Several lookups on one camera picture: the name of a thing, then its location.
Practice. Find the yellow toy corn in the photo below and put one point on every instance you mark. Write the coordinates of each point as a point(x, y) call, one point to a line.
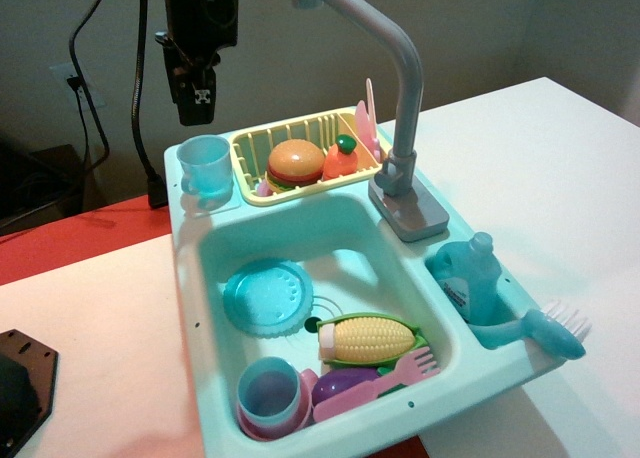
point(367, 340)

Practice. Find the pink toy utensil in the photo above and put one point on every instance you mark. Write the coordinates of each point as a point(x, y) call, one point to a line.
point(366, 123)

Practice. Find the grey toy faucet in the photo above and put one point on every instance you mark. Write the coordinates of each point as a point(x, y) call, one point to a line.
point(404, 201)

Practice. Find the pink toy fork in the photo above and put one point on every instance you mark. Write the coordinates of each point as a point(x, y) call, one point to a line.
point(413, 367)

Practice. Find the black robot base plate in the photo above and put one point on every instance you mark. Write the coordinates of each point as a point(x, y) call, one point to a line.
point(28, 380)

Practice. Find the toy hamburger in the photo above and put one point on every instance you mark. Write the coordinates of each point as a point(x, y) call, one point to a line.
point(294, 163)

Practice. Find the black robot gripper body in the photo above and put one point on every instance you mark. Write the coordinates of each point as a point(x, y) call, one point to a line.
point(197, 30)

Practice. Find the white wall outlet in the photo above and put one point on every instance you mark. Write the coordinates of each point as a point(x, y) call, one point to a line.
point(66, 77)

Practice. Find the light blue toy cup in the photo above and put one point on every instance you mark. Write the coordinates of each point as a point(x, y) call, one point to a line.
point(207, 170)

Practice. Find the yellow dish rack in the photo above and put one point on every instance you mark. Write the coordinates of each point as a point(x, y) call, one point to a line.
point(251, 148)

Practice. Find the teal toy sink unit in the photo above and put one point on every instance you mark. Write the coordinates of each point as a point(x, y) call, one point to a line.
point(357, 264)

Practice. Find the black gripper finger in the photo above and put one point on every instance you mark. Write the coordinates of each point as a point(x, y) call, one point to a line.
point(196, 97)

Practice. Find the blue toy plate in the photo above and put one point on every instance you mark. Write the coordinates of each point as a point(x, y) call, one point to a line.
point(269, 298)

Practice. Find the blue toy soap bottle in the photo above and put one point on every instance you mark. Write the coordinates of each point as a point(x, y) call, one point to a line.
point(468, 273)

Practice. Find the orange toy fruit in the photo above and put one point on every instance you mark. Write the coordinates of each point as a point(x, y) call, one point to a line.
point(341, 158)

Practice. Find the blue dish brush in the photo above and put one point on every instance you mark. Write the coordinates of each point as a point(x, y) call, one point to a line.
point(557, 329)

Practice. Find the blue cup in sink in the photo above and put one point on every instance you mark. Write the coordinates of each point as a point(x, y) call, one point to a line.
point(269, 396)

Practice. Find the purple toy eggplant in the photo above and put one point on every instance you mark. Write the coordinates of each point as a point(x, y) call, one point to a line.
point(337, 381)

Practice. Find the pink toy cup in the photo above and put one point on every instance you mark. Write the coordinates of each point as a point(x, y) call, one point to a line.
point(301, 418)

